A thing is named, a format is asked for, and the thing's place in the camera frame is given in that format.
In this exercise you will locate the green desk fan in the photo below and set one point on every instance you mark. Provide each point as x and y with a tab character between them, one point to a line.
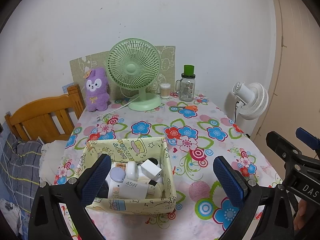
134	64

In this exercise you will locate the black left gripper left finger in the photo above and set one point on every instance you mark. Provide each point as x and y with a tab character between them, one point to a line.
46	219

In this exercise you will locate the person's hand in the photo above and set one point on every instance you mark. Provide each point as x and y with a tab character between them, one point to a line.
300	219

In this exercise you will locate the yellow patterned storage box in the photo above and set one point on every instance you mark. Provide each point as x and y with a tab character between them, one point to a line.
161	196

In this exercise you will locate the white round device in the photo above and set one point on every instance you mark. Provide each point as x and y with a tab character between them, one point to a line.
132	171

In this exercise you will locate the wooden chair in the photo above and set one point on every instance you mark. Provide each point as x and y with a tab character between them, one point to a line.
47	118

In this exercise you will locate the purple plush toy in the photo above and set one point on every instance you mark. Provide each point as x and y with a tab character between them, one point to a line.
96	86

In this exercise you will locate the white floor fan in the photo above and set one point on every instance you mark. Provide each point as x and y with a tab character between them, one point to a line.
254	98

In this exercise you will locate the cotton swab container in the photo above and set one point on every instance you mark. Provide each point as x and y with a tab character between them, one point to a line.
165	90

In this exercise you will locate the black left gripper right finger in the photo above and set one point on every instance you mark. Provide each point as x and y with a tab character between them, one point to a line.
276	221

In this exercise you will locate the plaid blue bedding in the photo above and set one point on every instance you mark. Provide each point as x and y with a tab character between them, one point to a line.
20	164

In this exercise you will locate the white 45W charger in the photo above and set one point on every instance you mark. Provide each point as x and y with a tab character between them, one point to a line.
128	189

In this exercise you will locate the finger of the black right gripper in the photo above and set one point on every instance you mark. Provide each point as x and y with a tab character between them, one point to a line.
310	140
301	172

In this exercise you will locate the glass jar green lid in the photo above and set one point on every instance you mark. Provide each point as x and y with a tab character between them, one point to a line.
185	86

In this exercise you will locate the orange handled scissors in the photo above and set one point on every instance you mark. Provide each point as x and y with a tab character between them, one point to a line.
191	108

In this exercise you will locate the beige patterned board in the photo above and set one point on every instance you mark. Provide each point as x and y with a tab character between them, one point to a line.
81	65

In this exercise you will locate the floral tablecloth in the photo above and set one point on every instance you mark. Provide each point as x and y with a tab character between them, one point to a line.
194	139

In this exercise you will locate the lavender round object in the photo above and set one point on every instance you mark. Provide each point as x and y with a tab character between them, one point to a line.
117	174

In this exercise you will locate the white small charger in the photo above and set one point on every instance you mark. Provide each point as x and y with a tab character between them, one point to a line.
151	170

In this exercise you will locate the white remote control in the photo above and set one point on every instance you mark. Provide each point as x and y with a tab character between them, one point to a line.
122	165

